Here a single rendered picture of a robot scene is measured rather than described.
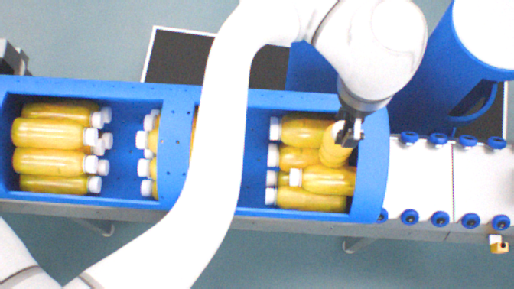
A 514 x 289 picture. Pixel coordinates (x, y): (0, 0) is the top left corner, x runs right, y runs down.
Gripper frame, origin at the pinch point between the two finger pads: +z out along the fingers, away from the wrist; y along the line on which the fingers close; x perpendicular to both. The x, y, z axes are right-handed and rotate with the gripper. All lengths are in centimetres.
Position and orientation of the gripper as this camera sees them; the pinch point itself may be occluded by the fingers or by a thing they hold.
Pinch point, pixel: (344, 126)
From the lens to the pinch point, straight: 110.2
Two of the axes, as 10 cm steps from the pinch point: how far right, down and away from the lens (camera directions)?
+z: 0.0, 2.7, 9.6
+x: -10.0, -0.6, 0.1
